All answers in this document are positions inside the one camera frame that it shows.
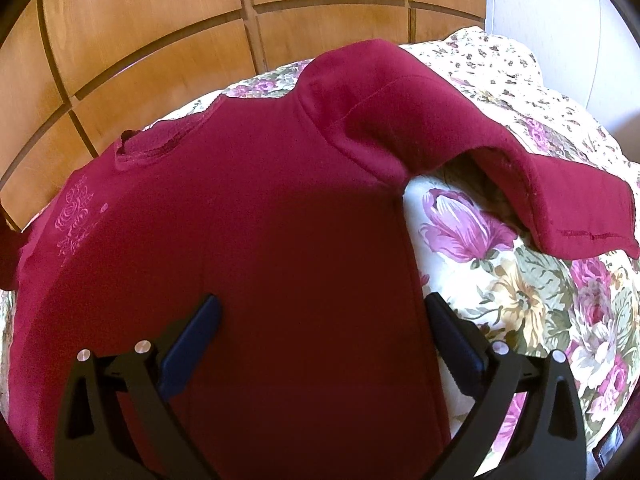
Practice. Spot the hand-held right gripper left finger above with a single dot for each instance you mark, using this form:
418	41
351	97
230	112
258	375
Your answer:
192	345

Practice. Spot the maroon sweater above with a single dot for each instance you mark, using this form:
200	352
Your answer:
275	210

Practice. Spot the dark object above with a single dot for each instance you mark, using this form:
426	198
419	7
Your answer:
608	452

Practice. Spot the cream small-flower cloth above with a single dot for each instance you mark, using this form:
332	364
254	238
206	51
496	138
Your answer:
500	67

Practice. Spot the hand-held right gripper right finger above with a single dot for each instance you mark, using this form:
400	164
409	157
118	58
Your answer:
452	342

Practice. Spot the large-flower floral blanket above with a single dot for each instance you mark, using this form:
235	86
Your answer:
525	300

